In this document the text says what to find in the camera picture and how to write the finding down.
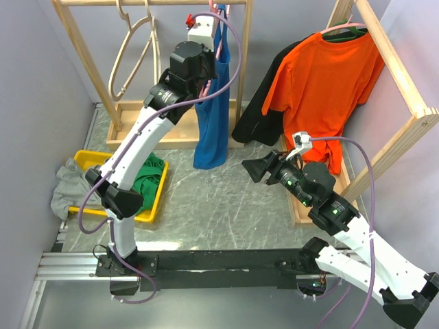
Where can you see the orange t-shirt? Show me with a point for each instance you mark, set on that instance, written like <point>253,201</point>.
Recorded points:
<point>318,85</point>

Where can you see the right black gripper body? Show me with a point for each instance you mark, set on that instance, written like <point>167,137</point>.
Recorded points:
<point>289,175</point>

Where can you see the black shirt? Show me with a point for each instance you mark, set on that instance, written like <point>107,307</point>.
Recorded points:
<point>255,126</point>

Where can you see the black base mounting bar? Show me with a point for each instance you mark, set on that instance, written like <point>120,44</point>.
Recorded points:
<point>208,269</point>

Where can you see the pink hanger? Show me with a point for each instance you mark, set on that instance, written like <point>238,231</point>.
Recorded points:
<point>222,10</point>
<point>347,25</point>

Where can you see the yellow plastic tray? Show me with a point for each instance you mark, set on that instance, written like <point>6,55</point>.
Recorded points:
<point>87,159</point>

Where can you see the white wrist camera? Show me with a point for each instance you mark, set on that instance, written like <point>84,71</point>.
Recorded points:
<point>201,29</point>
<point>302,144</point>

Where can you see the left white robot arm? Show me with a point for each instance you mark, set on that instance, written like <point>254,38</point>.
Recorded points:
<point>162,109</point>

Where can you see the pink hanger under orange shirt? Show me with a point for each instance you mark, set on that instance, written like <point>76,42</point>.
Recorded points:
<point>347,25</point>

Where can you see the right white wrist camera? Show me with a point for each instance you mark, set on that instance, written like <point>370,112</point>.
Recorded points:
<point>302,144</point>

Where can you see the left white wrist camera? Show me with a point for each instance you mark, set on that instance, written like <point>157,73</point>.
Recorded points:
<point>201,29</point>

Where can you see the green shirt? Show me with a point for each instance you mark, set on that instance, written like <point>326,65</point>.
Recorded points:
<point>147,181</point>

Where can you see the grey shirt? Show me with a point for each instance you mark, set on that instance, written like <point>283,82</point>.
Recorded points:
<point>71,189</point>

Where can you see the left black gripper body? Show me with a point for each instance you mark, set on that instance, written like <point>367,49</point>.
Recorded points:
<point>209,70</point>

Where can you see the right wooden clothes rack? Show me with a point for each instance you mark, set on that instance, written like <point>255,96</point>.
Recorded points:
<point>392,153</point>

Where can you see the middle beige wooden hanger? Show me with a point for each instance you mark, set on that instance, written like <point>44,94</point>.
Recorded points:
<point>153,43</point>

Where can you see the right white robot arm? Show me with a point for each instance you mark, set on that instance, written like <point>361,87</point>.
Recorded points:
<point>404,290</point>

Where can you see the blue tank top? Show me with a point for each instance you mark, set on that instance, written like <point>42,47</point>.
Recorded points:
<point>213,116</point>

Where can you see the green hanger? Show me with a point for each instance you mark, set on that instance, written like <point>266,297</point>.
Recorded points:
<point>344,35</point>

